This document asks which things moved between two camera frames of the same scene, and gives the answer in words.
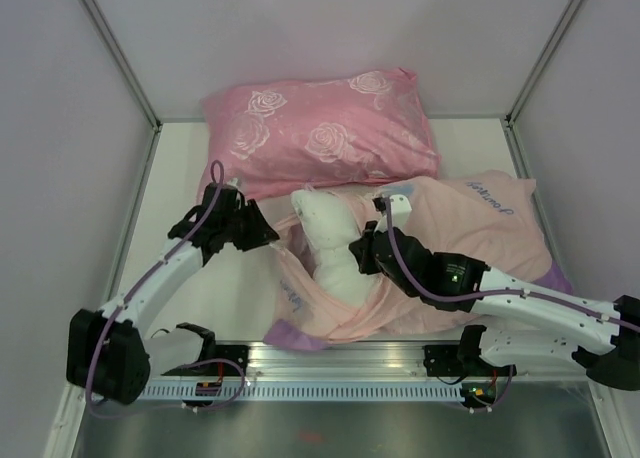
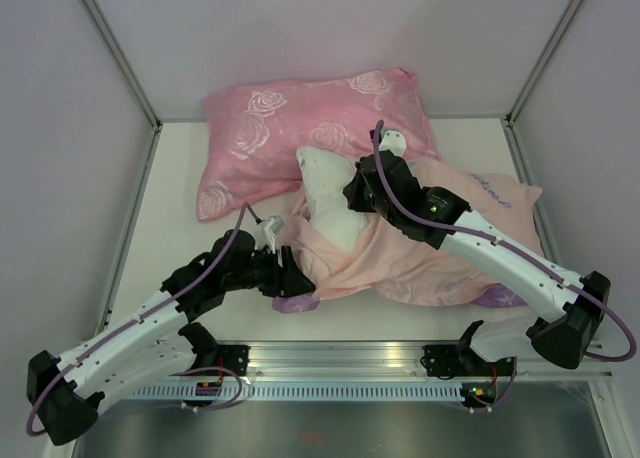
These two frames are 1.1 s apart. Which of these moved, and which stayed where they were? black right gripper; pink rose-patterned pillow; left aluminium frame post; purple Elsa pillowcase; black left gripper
Moved: black left gripper; black right gripper; purple Elsa pillowcase
Stayed: left aluminium frame post; pink rose-patterned pillow
